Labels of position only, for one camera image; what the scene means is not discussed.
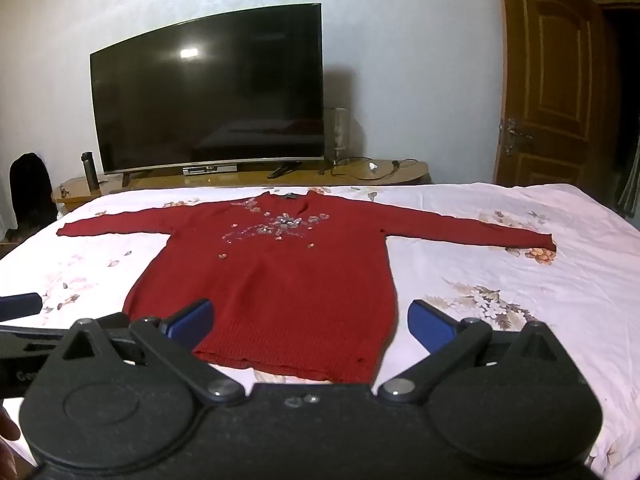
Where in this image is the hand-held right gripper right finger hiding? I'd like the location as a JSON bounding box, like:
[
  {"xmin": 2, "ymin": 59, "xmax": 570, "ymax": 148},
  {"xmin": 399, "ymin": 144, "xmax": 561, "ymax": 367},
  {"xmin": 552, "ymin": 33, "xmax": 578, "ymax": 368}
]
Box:
[{"xmin": 377, "ymin": 299, "xmax": 576, "ymax": 407}]

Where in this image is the grey curtain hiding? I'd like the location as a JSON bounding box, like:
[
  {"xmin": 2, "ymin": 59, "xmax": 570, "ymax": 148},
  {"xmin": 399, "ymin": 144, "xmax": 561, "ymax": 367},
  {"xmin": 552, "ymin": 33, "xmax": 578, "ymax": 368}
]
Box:
[{"xmin": 617, "ymin": 135, "xmax": 640, "ymax": 221}]

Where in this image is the black cable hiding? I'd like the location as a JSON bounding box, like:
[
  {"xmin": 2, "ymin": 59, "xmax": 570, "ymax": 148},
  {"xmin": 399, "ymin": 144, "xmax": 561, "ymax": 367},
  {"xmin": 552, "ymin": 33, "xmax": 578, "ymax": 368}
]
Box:
[{"xmin": 330, "ymin": 157, "xmax": 418, "ymax": 181}]

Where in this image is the wooden television cabinet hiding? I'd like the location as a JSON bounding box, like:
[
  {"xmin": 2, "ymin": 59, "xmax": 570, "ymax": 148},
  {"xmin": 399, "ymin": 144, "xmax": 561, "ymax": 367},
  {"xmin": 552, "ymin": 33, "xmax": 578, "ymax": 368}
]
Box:
[{"xmin": 52, "ymin": 159, "xmax": 432, "ymax": 213}]

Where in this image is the black thermos bottle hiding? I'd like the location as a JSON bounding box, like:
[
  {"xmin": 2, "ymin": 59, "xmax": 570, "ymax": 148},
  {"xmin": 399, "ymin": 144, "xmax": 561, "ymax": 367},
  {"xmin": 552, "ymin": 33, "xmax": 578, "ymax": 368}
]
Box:
[{"xmin": 81, "ymin": 151, "xmax": 100, "ymax": 191}]

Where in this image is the silver set-top box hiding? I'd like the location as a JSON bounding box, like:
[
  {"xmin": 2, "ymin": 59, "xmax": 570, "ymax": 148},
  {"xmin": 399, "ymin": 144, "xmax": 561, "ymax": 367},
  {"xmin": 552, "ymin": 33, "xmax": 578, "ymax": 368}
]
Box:
[{"xmin": 182, "ymin": 164, "xmax": 240, "ymax": 176}]

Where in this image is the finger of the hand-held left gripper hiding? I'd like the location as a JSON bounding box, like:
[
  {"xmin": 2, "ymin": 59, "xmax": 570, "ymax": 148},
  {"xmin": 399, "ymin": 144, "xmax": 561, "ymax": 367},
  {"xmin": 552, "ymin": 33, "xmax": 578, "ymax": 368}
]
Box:
[
  {"xmin": 0, "ymin": 312, "xmax": 132, "ymax": 361},
  {"xmin": 0, "ymin": 292, "xmax": 43, "ymax": 321}
]

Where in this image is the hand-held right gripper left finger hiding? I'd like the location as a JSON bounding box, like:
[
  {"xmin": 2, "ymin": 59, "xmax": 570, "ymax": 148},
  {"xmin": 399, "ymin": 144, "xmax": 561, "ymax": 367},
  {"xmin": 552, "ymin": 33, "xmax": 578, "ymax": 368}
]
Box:
[{"xmin": 47, "ymin": 298, "xmax": 247, "ymax": 407}]

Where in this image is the metal door handle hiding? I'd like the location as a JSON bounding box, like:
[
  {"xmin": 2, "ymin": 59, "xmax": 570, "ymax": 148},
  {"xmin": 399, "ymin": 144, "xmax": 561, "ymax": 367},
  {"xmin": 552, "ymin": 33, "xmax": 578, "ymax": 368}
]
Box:
[{"xmin": 500, "ymin": 119, "xmax": 533, "ymax": 157}]

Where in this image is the red beaded sweater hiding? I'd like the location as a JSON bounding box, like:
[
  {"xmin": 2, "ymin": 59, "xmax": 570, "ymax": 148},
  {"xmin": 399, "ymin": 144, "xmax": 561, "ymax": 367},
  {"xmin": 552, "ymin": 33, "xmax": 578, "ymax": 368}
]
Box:
[{"xmin": 56, "ymin": 190, "xmax": 557, "ymax": 385}]

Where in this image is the brown wooden door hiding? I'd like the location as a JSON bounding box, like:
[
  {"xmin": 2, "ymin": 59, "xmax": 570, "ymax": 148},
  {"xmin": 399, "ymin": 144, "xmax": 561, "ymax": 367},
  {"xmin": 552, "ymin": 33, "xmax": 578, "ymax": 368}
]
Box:
[{"xmin": 492, "ymin": 0, "xmax": 608, "ymax": 191}]

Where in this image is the white floral bed sheet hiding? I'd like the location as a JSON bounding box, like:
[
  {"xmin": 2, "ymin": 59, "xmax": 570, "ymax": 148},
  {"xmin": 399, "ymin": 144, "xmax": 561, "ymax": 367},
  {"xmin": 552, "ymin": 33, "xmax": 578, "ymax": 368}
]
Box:
[{"xmin": 0, "ymin": 182, "xmax": 640, "ymax": 480}]

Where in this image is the black curved television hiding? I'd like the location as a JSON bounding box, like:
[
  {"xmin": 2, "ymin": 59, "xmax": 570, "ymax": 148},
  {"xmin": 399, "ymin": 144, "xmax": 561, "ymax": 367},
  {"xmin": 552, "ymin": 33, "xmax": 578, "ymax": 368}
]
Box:
[{"xmin": 90, "ymin": 2, "xmax": 326, "ymax": 186}]

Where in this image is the clear glass vase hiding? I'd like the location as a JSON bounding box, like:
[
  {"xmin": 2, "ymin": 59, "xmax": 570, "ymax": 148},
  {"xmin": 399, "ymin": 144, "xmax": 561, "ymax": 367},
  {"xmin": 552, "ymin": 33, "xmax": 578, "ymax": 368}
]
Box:
[{"xmin": 322, "ymin": 107, "xmax": 351, "ymax": 166}]

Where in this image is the person's left hand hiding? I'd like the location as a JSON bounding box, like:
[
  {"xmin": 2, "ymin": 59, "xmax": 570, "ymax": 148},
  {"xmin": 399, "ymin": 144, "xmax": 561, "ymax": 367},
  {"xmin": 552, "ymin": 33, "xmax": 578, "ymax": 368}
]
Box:
[{"xmin": 0, "ymin": 405, "xmax": 22, "ymax": 443}]

